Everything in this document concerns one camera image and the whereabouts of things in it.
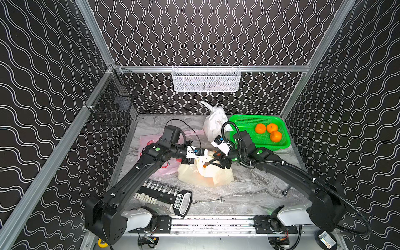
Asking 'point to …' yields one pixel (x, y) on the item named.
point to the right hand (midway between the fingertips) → (213, 156)
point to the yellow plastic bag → (203, 173)
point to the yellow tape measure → (104, 245)
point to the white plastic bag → (214, 122)
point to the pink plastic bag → (171, 167)
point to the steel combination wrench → (195, 201)
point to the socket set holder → (152, 191)
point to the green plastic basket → (266, 132)
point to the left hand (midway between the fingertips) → (207, 152)
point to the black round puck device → (326, 239)
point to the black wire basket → (112, 104)
